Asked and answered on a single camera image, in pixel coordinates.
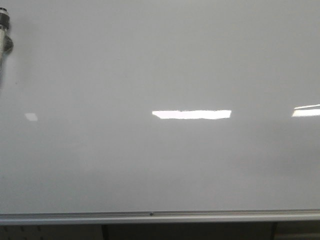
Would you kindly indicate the black and white whiteboard marker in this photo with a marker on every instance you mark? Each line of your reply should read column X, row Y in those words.
column 6, row 43

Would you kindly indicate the dark cabinet below whiteboard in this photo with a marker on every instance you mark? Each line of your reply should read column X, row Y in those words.
column 284, row 230

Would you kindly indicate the white whiteboard with aluminium frame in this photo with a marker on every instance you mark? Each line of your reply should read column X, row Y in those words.
column 193, row 110

